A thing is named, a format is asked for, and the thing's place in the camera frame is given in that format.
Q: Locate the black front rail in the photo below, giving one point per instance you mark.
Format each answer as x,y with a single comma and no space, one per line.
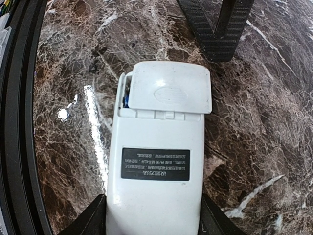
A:
22,209

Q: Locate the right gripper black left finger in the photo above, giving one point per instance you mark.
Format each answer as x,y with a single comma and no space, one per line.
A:
91,221

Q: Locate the right white cable duct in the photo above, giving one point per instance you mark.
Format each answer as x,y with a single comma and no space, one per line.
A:
4,34

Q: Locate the white battery cover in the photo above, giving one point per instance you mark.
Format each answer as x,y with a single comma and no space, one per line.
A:
170,86

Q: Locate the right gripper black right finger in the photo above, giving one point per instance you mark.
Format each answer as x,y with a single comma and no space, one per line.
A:
214,222

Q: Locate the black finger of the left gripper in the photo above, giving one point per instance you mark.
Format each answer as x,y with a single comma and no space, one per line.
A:
218,44

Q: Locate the white red remote control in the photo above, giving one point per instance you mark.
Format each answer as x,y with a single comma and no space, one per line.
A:
155,170

